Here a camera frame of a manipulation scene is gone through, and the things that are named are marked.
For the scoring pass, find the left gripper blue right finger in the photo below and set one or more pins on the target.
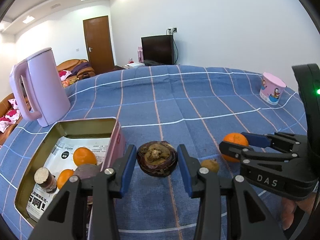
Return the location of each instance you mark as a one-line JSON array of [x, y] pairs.
[[189, 167]]

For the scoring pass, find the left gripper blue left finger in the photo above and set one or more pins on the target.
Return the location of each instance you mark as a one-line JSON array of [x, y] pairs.
[[123, 168]]

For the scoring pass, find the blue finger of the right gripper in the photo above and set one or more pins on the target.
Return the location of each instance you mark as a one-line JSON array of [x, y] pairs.
[[241, 154], [257, 140]]

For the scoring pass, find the small orange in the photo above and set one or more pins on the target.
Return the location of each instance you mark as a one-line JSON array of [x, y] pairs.
[[235, 140], [63, 177]]

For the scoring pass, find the small green-yellow fruit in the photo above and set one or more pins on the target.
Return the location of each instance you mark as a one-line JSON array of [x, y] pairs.
[[211, 164]]

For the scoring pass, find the dark mangosteen front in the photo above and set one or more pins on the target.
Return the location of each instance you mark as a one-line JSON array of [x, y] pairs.
[[157, 158]]

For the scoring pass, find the large orange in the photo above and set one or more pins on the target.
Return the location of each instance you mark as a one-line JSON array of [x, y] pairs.
[[84, 155]]

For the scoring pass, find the cut sugarcane piece front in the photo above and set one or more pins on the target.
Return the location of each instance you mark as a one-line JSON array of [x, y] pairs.
[[45, 180]]

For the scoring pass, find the pink metal tin box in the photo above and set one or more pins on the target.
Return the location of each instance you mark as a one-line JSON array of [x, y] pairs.
[[103, 136]]

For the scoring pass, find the pink cartoon mug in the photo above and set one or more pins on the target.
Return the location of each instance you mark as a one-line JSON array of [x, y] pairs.
[[271, 88]]

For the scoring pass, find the blue plaid tablecloth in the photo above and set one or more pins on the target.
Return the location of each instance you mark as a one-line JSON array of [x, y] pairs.
[[187, 105]]

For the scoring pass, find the printed paper liner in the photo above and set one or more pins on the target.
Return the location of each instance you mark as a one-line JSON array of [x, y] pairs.
[[59, 159]]

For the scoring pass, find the white tv stand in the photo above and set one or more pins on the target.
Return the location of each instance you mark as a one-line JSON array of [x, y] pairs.
[[133, 65]]

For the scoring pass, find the pink electric kettle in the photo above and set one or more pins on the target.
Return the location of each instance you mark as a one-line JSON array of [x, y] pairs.
[[38, 90]]

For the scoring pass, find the brown leather far sofa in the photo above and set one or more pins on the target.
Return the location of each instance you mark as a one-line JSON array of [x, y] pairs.
[[74, 70]]

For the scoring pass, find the black television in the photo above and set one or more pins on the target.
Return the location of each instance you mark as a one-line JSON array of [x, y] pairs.
[[158, 50]]

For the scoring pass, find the brown wooden door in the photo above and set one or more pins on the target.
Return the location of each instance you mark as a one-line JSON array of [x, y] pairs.
[[98, 44]]

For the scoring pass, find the brown leather long sofa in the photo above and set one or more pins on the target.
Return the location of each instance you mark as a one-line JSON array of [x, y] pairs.
[[10, 116]]

